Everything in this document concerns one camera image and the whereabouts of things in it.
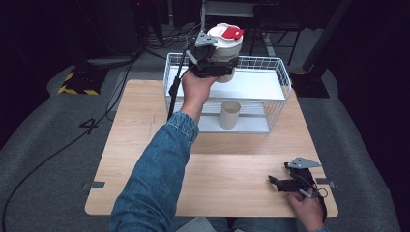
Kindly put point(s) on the yellow black striped base plate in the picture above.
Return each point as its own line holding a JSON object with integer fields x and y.
{"x": 77, "y": 88}

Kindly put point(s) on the white metal desk frame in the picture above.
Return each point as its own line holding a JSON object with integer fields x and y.
{"x": 225, "y": 9}

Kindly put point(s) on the black metal chair frame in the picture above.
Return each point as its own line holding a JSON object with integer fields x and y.
{"x": 277, "y": 25}

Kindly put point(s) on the white cup with red-tab lid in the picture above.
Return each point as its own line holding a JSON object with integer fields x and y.
{"x": 227, "y": 43}

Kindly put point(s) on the dark slanted pole with base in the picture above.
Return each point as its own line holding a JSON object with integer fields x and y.
{"x": 322, "y": 42}

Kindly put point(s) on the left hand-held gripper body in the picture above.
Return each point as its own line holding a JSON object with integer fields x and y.
{"x": 203, "y": 63}

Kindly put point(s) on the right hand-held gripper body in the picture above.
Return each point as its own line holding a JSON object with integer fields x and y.
{"x": 303, "y": 180}

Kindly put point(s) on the grey tape piece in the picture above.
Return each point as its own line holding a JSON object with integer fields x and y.
{"x": 326, "y": 182}
{"x": 96, "y": 185}

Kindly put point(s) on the white paper cup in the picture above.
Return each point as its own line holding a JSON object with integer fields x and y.
{"x": 229, "y": 116}

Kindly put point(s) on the person's left hand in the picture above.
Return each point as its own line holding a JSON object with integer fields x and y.
{"x": 195, "y": 93}

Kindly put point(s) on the person's right hand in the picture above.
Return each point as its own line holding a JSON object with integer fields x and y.
{"x": 309, "y": 211}

